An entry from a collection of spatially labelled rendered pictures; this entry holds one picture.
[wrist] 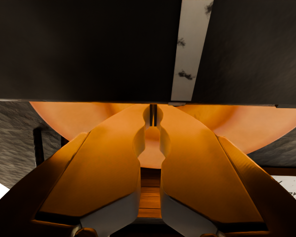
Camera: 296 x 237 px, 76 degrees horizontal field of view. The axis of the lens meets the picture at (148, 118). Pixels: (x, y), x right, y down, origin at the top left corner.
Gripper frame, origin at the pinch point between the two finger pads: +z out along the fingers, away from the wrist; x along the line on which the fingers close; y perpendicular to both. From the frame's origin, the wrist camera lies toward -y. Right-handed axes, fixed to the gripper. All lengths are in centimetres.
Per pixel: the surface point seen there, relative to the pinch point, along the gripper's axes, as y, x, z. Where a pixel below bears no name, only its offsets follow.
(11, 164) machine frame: 29, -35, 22
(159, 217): 13.6, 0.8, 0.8
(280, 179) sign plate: 28.4, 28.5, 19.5
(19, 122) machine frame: 7.8, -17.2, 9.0
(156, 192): 13.7, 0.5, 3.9
